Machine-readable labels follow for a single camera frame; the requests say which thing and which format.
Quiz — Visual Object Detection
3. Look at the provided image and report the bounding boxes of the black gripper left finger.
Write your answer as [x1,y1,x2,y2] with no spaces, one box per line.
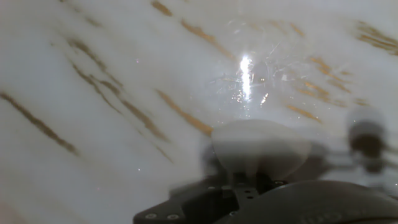
[132,172,261,224]

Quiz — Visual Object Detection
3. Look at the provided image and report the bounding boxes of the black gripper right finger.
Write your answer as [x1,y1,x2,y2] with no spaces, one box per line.
[256,172,287,194]

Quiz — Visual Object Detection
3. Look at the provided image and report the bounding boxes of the white sponge block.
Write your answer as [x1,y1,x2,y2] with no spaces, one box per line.
[210,119,312,183]

